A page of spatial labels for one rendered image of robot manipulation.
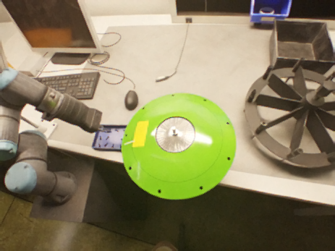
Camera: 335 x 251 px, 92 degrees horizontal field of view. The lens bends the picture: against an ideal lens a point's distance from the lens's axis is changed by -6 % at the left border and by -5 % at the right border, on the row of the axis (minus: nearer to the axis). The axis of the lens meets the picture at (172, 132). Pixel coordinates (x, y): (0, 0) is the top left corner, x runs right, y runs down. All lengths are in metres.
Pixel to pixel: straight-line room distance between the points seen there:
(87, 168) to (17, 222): 1.50
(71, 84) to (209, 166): 0.77
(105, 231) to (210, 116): 1.40
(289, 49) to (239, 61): 0.23
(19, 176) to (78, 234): 1.18
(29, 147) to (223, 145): 0.62
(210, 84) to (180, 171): 0.45
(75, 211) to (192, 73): 0.73
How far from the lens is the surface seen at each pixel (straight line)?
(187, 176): 0.41
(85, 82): 0.92
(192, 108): 0.48
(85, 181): 0.78
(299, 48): 1.01
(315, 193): 0.67
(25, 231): 2.14
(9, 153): 0.53
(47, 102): 0.54
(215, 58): 0.87
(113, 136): 0.71
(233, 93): 0.74
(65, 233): 1.87
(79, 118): 0.56
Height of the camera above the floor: 1.49
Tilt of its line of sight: 63 degrees down
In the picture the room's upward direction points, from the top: 18 degrees counter-clockwise
